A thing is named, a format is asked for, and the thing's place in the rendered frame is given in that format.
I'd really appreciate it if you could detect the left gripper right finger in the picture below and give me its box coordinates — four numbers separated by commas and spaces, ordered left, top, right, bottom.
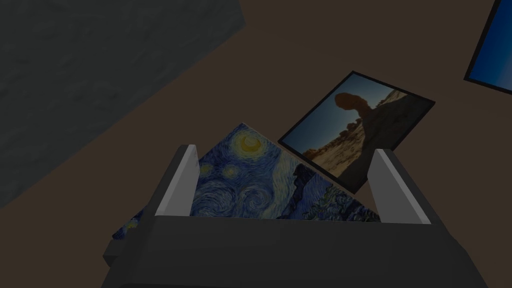
366, 148, 442, 225

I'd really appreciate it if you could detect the starry night swirl painting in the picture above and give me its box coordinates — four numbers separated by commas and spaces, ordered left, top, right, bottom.
111, 122, 382, 241

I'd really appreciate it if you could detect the desert rock framed picture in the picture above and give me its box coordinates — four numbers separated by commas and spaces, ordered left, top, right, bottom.
277, 70, 437, 195

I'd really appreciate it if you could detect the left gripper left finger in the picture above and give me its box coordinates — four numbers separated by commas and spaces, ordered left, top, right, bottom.
144, 143, 201, 218

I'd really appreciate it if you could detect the blue black-framed picture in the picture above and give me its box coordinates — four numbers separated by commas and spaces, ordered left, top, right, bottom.
463, 0, 512, 96

